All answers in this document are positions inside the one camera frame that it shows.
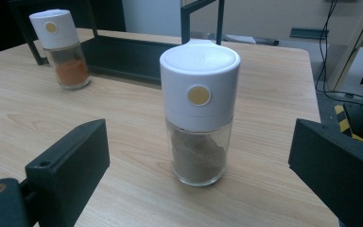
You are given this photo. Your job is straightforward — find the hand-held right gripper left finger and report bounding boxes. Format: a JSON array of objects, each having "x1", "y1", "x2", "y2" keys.
[{"x1": 25, "y1": 118, "x2": 111, "y2": 227}]

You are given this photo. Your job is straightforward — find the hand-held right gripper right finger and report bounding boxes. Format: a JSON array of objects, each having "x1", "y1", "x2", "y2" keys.
[{"x1": 287, "y1": 118, "x2": 363, "y2": 227}]

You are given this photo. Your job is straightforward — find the black metal two-tier rack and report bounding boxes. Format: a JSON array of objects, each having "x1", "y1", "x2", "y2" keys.
[{"x1": 8, "y1": 0, "x2": 226, "y2": 86}]

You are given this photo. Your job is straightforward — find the white-capped jar of brown powder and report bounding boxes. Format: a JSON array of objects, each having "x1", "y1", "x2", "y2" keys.
[{"x1": 159, "y1": 39, "x2": 242, "y2": 187}]

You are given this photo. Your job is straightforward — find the dark curtain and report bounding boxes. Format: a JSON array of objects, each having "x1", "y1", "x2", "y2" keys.
[{"x1": 0, "y1": 0, "x2": 127, "y2": 59}]

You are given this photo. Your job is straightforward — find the beige cabinet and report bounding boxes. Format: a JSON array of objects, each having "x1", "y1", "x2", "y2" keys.
[{"x1": 187, "y1": 0, "x2": 363, "y2": 93}]

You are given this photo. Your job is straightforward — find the black floor cable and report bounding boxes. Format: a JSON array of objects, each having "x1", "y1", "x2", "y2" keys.
[{"x1": 314, "y1": 0, "x2": 363, "y2": 104}]

